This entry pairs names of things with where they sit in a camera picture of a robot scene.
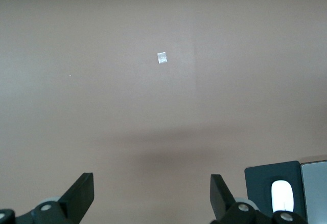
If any white computer mouse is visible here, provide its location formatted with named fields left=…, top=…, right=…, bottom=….
left=271, top=180, right=294, bottom=212

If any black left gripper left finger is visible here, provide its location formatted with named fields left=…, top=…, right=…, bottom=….
left=0, top=172, right=95, bottom=224

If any black mouse pad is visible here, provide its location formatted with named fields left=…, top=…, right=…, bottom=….
left=244, top=160, right=307, bottom=224

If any silver laptop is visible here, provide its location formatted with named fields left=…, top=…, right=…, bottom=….
left=299, top=160, right=327, bottom=224

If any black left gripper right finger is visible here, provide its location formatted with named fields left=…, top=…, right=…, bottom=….
left=209, top=174, right=307, bottom=224

